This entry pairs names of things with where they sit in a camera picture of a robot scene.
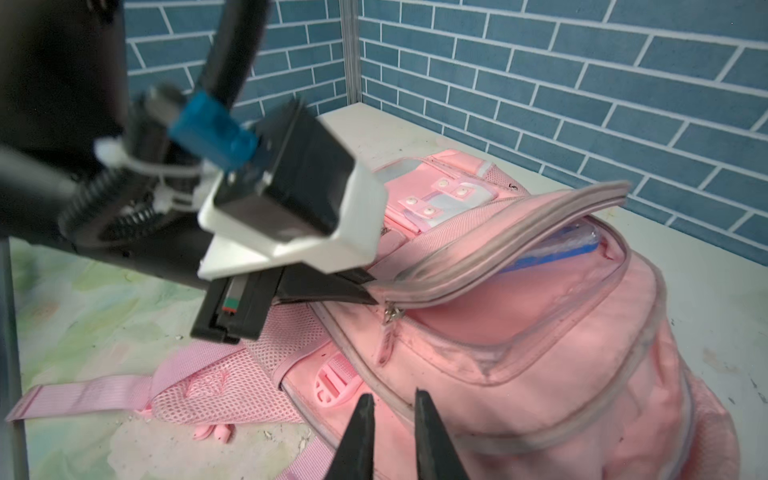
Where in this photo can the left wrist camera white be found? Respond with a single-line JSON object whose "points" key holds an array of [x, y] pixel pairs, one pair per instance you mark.
{"points": [[288, 192]]}

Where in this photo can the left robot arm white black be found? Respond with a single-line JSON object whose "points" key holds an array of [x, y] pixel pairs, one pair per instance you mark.
{"points": [[168, 182]]}

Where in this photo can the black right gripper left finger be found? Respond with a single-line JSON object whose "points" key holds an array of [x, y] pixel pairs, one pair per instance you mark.
{"points": [[354, 458]]}

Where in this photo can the pink student backpack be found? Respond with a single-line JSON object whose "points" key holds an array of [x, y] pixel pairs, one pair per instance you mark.
{"points": [[565, 370]]}

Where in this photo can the blue geometry set case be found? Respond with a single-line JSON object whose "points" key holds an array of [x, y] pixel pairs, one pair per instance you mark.
{"points": [[576, 239]]}

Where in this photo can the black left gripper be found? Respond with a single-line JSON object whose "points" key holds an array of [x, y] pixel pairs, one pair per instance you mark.
{"points": [[236, 308]]}

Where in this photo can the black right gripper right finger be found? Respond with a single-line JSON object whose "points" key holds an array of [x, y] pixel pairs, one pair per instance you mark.
{"points": [[436, 455]]}

